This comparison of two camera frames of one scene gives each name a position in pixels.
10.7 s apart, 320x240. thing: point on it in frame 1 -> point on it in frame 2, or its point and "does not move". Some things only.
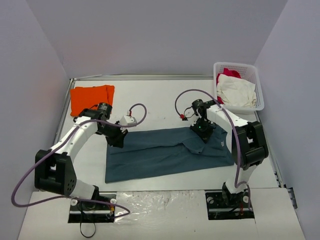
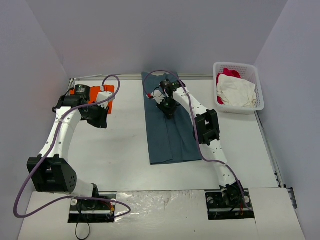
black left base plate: [83, 212] does not move
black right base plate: [222, 205] does not move
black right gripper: [204, 132] -> [168, 109]
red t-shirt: [231, 73] does not move
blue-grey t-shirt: [154, 152] -> [170, 140]
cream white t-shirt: [236, 92] does not move
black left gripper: [117, 137] -> [97, 117]
